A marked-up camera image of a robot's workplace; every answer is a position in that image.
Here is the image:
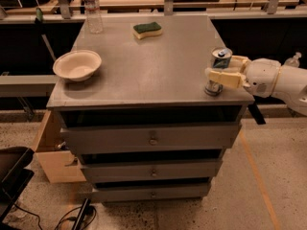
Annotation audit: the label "clear sanitizer bottle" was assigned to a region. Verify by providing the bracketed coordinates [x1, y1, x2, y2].
[284, 52, 301, 67]

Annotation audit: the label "green yellow sponge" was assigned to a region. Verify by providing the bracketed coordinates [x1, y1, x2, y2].
[133, 22, 162, 39]

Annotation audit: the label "middle grey drawer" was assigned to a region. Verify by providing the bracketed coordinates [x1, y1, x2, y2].
[81, 160, 222, 183]

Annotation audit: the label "white bowl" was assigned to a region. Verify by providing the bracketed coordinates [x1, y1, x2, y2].
[53, 50, 102, 81]

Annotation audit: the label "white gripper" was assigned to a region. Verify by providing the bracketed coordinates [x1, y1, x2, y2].
[205, 56, 281, 98]

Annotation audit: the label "light wooden box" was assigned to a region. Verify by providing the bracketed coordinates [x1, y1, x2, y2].
[32, 110, 85, 183]

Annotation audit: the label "black chair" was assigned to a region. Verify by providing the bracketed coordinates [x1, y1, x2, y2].
[0, 147, 34, 230]

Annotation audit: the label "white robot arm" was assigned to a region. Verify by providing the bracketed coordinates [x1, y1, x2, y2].
[205, 56, 307, 115]

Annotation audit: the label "clear plastic water bottle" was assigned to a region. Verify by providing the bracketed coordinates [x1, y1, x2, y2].
[83, 0, 103, 34]

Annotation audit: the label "grey drawer cabinet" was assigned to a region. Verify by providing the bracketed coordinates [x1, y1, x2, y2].
[47, 15, 253, 200]

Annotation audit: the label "bottom grey drawer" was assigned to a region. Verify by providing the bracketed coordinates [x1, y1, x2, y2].
[91, 183, 211, 202]

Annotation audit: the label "grey drawer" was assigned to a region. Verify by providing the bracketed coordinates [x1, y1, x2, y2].
[91, 183, 211, 202]
[60, 124, 240, 154]
[81, 160, 222, 183]

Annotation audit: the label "black floor cables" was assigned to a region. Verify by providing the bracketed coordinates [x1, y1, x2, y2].
[12, 198, 98, 230]

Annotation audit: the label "top grey drawer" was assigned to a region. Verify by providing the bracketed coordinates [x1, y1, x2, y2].
[60, 124, 240, 154]

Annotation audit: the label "redbull can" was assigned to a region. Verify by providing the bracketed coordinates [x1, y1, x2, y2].
[205, 47, 232, 96]

